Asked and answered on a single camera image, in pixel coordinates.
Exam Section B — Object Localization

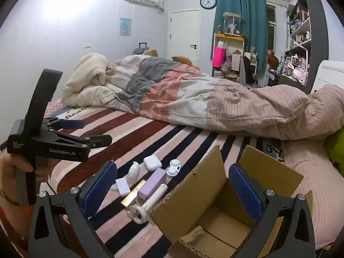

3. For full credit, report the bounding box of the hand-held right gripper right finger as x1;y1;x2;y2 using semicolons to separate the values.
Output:
228;163;315;258

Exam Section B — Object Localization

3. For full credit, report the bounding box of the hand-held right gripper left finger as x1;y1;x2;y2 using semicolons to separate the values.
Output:
28;161;119;258

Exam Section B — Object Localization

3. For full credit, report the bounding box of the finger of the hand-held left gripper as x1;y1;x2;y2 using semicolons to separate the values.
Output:
81;134;113;149
44;118;84;131

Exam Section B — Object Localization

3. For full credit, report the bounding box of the white rectangular adapter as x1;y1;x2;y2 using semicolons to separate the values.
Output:
110;178;132;197

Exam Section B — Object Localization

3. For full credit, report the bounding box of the gold bar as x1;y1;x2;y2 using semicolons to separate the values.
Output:
121;179;148;209

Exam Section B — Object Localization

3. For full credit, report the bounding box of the brown cardboard box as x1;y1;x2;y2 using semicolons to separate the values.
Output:
149;144;313;258

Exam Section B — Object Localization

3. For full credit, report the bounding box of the purple box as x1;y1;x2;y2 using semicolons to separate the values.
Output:
138;167;166;199

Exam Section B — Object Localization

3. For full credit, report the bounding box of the white handheld stick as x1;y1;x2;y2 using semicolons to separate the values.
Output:
127;183;168;224

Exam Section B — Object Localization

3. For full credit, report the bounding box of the white earbud case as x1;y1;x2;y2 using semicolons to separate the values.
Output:
143;154;162;170

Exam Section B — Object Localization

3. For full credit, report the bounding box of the white round double case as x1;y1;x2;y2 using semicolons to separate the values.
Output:
166;159;182;177

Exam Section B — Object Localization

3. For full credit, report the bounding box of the person's left forearm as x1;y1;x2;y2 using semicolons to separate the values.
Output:
0;191;35;258

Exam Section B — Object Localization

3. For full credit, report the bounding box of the person's left hand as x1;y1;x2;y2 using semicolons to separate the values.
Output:
0;150;54;194

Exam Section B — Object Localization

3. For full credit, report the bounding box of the cream fleece blanket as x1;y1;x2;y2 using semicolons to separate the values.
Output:
62;53;127;106

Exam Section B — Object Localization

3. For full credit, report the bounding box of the striped blanket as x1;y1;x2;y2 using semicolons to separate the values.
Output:
0;97;285;258

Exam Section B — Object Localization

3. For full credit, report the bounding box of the pink pillow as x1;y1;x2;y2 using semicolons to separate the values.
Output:
283;140;344;250

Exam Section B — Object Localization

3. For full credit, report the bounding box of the grey suitcase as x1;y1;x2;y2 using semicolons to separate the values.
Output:
132;42;148;55

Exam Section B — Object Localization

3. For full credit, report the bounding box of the green pillow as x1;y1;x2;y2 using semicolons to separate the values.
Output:
324;129;344;172

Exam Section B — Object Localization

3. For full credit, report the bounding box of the pink and grey duvet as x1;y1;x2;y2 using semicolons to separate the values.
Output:
106;55;344;141

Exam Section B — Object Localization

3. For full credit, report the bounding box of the dark desk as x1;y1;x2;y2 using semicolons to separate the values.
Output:
269;70;309;87

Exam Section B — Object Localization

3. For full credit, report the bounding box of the black chair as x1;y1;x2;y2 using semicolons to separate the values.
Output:
240;56;258;86

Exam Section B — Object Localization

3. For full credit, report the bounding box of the white door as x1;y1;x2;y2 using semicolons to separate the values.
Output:
170;9;201;61

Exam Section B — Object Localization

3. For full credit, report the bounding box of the brown plush on desk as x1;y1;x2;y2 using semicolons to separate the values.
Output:
267;49;280;68

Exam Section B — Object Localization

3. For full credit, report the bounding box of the white headboard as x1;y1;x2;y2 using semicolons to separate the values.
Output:
312;60;344;94

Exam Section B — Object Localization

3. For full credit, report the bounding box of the yellow-topped shelf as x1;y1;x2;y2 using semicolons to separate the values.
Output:
212;33;246;82

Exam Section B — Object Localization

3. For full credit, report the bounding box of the glass display case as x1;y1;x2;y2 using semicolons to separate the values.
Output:
223;12;242;35

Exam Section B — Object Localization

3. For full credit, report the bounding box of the teal curtain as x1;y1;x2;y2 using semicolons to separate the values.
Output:
210;0;269;73

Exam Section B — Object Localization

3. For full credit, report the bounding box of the grey bookshelf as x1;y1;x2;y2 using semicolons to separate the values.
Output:
285;0;329;86

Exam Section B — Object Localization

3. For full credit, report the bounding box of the light blue wall poster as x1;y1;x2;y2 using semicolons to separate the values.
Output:
120;18;132;36

